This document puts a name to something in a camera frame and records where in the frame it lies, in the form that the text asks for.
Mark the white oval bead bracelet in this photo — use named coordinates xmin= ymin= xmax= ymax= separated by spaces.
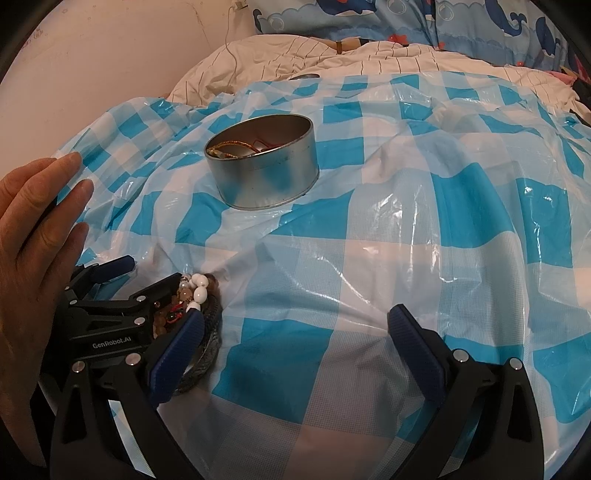
xmin=180 ymin=273 xmax=208 ymax=315

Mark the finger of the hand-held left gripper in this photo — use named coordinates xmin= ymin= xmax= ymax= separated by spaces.
xmin=67 ymin=272 xmax=183 ymax=340
xmin=69 ymin=257 xmax=137 ymax=301

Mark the white striped quilt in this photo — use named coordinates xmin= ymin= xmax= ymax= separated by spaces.
xmin=166 ymin=37 xmax=580 ymax=112

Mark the blue checkered plastic sheet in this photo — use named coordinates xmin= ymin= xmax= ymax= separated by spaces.
xmin=39 ymin=69 xmax=591 ymax=480

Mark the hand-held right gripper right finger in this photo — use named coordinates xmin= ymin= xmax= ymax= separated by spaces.
xmin=388 ymin=305 xmax=546 ymax=480

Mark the whale print curtain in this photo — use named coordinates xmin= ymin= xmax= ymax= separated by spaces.
xmin=252 ymin=0 xmax=573 ymax=72

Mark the round metal tin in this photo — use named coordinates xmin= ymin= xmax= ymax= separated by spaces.
xmin=204 ymin=115 xmax=320 ymax=212

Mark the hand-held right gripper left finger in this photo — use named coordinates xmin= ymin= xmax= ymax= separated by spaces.
xmin=50 ymin=311 xmax=206 ymax=480

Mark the brown bead bracelet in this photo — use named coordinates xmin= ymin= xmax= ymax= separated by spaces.
xmin=152 ymin=272 xmax=222 ymax=337

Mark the gold bracelet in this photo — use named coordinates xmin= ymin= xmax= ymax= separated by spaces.
xmin=206 ymin=141 xmax=259 ymax=160

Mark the thin white cable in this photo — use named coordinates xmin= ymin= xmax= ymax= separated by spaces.
xmin=225 ymin=7 xmax=241 ymax=90

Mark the dark patterned bangle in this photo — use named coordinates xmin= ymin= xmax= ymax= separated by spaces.
xmin=173 ymin=295 xmax=225 ymax=395

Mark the person's left hand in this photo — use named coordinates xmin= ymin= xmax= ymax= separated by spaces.
xmin=0 ymin=154 xmax=95 ymax=416

